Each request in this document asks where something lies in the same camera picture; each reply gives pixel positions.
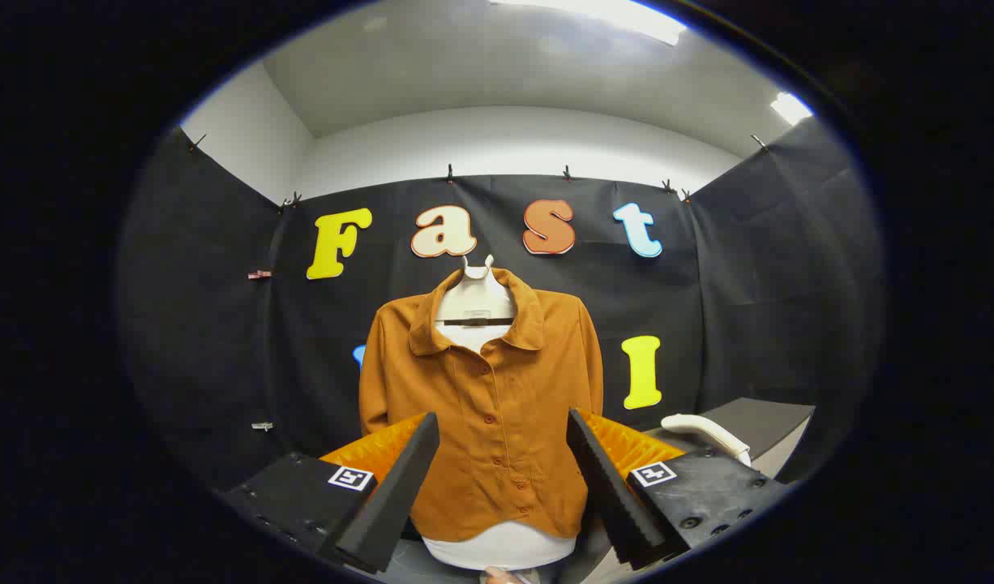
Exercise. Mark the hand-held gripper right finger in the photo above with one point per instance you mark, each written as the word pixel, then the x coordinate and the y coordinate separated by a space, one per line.
pixel 610 495

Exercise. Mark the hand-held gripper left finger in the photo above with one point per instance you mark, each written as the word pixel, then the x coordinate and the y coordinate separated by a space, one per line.
pixel 400 495

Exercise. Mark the white garment steamer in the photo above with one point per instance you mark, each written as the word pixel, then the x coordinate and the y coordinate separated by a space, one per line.
pixel 700 427

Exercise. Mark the orange-brown button shirt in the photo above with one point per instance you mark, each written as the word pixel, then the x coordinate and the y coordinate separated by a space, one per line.
pixel 481 405

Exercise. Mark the grey side table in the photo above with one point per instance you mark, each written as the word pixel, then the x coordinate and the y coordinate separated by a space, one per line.
pixel 756 422

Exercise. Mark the white mannequin torso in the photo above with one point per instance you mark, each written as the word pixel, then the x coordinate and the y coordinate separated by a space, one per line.
pixel 474 300

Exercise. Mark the black backdrop cloth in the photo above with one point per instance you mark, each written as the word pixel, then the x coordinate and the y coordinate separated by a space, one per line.
pixel 221 365

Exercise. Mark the small ceiling light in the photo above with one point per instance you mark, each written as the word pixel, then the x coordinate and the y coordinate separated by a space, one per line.
pixel 791 107

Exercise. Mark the long ceiling light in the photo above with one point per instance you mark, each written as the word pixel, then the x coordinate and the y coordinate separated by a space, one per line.
pixel 602 15

